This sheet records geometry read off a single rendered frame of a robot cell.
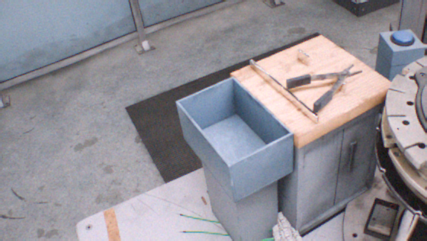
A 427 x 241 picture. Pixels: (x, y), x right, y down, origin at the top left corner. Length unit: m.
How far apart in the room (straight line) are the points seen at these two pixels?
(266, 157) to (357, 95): 0.18
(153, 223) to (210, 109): 0.29
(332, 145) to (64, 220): 1.52
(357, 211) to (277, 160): 0.28
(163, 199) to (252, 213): 0.25
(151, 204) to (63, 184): 1.28
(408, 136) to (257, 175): 0.22
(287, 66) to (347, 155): 0.19
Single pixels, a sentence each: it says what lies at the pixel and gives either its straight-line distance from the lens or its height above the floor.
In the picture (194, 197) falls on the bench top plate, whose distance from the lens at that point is 0.93.
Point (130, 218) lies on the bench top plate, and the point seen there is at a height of 0.78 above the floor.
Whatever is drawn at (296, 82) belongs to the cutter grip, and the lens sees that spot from 0.68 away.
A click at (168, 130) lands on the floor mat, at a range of 2.22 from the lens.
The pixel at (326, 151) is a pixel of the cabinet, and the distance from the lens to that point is 0.72.
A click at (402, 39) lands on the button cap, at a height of 1.04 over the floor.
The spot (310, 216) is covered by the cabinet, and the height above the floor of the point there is 0.82.
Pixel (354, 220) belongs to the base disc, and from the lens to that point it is 0.86.
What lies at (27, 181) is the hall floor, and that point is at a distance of 2.30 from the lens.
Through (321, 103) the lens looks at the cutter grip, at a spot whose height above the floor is 1.09.
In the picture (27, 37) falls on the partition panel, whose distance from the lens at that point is 2.72.
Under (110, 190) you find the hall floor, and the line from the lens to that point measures 2.06.
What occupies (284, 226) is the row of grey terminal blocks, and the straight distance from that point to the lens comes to 0.82.
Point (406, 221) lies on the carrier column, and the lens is 0.69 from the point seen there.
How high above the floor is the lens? 1.51
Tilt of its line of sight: 42 degrees down
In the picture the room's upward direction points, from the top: 9 degrees counter-clockwise
